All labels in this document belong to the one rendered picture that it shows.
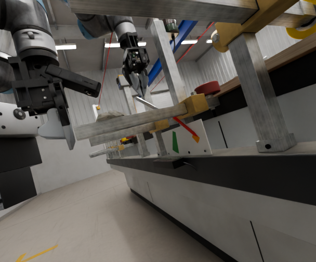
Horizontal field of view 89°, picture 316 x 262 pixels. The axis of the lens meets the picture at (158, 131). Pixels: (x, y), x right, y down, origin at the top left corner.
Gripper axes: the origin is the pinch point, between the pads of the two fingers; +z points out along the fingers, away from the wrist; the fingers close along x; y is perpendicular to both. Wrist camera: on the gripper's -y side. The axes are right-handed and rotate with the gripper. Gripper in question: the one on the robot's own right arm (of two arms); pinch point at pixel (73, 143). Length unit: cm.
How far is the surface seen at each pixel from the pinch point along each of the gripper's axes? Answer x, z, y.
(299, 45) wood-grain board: 23, -7, -49
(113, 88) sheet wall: -763, -314, -202
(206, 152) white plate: 4.1, 11.8, -31.0
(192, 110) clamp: 3.6, -0.6, -30.9
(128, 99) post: -53, -24, -33
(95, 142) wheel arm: -23.6, -1.1, -6.0
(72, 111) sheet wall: -775, -232, 9
